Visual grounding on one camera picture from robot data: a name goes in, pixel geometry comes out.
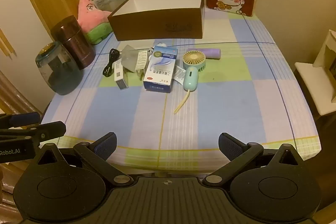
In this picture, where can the maroon metal canister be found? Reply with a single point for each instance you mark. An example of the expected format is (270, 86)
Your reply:
(76, 45)

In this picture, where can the frosted translucent plastic case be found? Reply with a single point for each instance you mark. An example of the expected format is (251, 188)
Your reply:
(130, 58)

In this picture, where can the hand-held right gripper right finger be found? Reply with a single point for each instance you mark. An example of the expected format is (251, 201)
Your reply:
(231, 147)

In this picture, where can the blue white medicine box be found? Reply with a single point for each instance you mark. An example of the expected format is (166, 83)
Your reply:
(160, 69)

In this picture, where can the purple tube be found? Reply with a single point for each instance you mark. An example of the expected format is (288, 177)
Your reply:
(210, 53)

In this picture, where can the blue-tinted glass jar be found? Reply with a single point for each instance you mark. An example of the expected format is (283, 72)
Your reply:
(57, 71)

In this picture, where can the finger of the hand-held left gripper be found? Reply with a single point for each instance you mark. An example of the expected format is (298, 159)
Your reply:
(50, 129)
(23, 119)

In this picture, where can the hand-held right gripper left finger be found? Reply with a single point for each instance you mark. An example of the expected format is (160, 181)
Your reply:
(106, 145)

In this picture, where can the white striped packet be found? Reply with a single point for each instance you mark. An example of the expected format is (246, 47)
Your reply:
(141, 64)

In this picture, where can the mint green handheld fan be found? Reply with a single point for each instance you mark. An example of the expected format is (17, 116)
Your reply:
(190, 77)

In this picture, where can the small white box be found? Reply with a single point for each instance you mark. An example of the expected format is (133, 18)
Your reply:
(120, 79)

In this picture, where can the white sachet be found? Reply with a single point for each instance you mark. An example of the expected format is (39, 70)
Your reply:
(179, 74)

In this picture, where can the white wooden stool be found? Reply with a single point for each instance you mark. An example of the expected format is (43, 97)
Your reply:
(315, 82)

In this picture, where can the pink starfish plush toy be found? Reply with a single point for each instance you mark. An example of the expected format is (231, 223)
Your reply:
(89, 14)

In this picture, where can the brown cardboard box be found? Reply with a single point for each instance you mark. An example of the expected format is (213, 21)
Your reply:
(157, 24)

